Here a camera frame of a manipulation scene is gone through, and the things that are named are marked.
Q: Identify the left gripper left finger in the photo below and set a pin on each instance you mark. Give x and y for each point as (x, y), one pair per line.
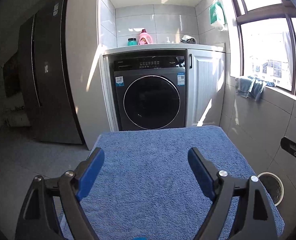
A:
(38, 219)

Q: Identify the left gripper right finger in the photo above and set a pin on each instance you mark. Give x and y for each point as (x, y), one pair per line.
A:
(254, 217)

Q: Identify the round white trash bin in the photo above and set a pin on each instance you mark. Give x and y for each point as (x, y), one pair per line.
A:
(274, 186)

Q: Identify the blue cloth on sill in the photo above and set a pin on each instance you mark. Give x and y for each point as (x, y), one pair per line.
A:
(251, 87)

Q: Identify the blue terry towel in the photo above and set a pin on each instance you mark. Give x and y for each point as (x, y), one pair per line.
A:
(146, 188)

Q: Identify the white cabinet door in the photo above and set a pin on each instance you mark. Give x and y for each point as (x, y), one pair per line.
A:
(205, 87)

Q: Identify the green white hanging bag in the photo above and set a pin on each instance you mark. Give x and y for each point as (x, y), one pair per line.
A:
(217, 16)

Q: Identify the dark grey washing machine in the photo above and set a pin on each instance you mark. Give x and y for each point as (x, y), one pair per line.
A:
(150, 92)

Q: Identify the pink detergent bottle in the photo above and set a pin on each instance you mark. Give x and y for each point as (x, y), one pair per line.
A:
(145, 38)

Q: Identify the dark refrigerator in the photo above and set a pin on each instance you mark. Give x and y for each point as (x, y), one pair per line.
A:
(43, 75)

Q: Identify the teal lidded jar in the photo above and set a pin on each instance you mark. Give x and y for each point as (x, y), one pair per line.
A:
(132, 41)

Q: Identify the window frame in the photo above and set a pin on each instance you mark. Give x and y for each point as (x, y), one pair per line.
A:
(267, 35)

